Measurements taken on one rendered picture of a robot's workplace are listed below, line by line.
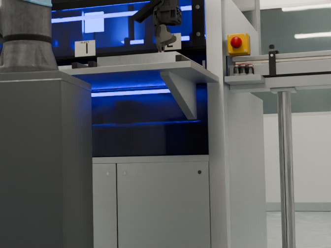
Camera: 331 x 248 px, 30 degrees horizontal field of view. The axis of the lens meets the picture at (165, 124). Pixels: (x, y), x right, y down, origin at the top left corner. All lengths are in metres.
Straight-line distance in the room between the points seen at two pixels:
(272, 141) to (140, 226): 4.62
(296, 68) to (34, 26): 1.11
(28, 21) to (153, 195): 1.00
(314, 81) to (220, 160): 0.44
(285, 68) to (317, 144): 4.50
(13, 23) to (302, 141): 5.50
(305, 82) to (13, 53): 1.17
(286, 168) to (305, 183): 4.47
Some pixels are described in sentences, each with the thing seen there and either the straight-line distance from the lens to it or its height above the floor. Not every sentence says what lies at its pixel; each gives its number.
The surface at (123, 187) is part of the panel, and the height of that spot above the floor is 0.49.
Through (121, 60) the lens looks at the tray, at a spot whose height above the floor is 0.90.
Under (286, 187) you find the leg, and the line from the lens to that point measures 2.32.
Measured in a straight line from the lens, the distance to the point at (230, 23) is 2.43.
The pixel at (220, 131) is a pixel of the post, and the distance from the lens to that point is 2.21.
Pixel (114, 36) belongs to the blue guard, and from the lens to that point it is 2.37.
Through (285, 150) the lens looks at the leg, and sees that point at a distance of 2.32.
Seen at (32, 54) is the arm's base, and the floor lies 0.84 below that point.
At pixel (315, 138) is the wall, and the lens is 6.77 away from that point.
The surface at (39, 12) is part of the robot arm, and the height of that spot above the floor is 0.94.
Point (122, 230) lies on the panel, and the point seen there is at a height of 0.33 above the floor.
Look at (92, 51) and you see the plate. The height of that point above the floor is 1.00.
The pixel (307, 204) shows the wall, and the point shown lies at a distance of 6.78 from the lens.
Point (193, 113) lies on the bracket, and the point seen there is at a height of 0.75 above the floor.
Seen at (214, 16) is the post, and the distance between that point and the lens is 2.27.
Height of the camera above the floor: 0.59
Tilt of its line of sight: 3 degrees up
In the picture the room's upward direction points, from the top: 1 degrees counter-clockwise
